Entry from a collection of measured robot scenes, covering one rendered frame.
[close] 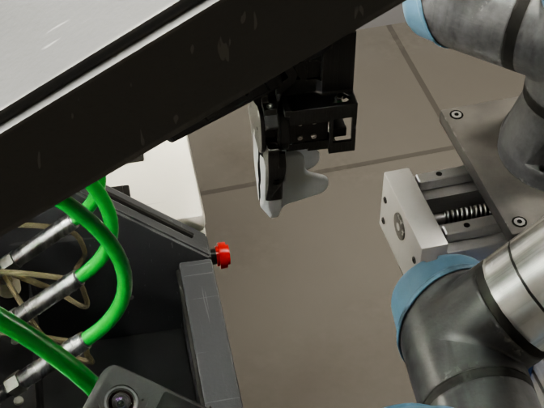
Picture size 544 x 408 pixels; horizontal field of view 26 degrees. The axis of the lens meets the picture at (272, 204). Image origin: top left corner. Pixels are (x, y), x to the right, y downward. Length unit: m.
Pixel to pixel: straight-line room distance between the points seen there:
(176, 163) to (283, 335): 1.12
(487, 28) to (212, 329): 0.45
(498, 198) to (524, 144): 0.07
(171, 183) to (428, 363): 0.73
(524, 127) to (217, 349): 0.43
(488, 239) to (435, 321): 0.63
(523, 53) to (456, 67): 1.95
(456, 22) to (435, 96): 1.83
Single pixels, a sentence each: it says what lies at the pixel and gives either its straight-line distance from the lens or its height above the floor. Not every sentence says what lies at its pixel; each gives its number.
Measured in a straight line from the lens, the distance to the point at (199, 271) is 1.38.
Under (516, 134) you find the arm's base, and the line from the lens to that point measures 1.37.
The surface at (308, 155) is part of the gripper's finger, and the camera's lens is 1.07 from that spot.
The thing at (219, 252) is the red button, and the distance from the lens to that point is 1.58.
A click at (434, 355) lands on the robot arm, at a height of 1.37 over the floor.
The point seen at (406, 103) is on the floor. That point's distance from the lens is 3.12.
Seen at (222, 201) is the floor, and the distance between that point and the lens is 2.82.
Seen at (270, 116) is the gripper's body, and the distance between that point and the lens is 0.97.
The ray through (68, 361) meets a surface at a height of 1.34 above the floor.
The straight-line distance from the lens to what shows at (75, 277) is 1.16.
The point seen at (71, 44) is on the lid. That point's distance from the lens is 0.35.
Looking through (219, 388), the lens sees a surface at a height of 0.95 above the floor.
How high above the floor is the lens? 1.97
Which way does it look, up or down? 44 degrees down
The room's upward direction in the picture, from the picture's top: straight up
